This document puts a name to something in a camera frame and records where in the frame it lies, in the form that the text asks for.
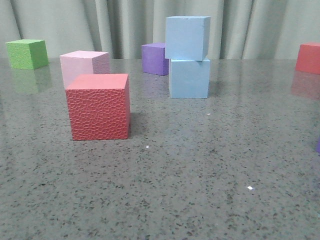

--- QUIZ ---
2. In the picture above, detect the light blue foam cube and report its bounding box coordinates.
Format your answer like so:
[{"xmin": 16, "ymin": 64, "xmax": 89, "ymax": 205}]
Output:
[{"xmin": 168, "ymin": 58, "xmax": 211, "ymax": 99}]

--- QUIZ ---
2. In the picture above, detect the purple foam cube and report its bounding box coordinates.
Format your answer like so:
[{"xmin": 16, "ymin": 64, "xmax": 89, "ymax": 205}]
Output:
[{"xmin": 141, "ymin": 42, "xmax": 169, "ymax": 76}]

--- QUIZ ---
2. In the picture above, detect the large red textured cube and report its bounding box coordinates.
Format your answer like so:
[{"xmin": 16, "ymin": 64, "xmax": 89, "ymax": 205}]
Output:
[{"xmin": 65, "ymin": 73, "xmax": 131, "ymax": 141}]

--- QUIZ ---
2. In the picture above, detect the pink foam cube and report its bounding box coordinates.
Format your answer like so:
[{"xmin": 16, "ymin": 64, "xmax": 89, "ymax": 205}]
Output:
[{"xmin": 59, "ymin": 50, "xmax": 110, "ymax": 88}]

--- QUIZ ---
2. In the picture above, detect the grey-green curtain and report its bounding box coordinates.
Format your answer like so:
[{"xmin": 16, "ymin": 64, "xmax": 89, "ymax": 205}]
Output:
[{"xmin": 0, "ymin": 0, "xmax": 320, "ymax": 60}]

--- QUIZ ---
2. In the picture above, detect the green foam cube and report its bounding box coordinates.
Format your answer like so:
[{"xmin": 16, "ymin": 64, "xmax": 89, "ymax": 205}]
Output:
[{"xmin": 5, "ymin": 39, "xmax": 49, "ymax": 70}]

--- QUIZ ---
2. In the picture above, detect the red foam cube far right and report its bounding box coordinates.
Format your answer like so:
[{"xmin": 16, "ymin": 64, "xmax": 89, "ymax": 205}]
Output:
[{"xmin": 295, "ymin": 42, "xmax": 320, "ymax": 75}]

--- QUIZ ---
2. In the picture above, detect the purple cube at right edge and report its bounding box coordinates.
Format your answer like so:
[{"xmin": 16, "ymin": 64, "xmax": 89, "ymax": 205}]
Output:
[{"xmin": 316, "ymin": 137, "xmax": 320, "ymax": 153}]

